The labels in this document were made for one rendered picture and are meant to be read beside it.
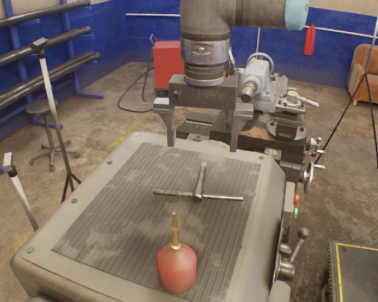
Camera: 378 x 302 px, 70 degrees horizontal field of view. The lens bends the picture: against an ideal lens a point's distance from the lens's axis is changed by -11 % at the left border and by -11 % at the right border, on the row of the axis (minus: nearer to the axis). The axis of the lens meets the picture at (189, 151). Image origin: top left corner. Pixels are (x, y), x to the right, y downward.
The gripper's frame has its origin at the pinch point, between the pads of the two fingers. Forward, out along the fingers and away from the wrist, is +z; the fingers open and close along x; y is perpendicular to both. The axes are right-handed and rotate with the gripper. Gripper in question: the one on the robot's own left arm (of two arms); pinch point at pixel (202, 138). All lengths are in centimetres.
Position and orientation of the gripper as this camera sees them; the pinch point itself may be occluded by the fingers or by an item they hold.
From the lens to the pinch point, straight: 63.9
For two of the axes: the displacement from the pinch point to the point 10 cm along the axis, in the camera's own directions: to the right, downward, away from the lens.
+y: -1.6, 5.4, -8.3
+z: 0.0, 8.4, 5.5
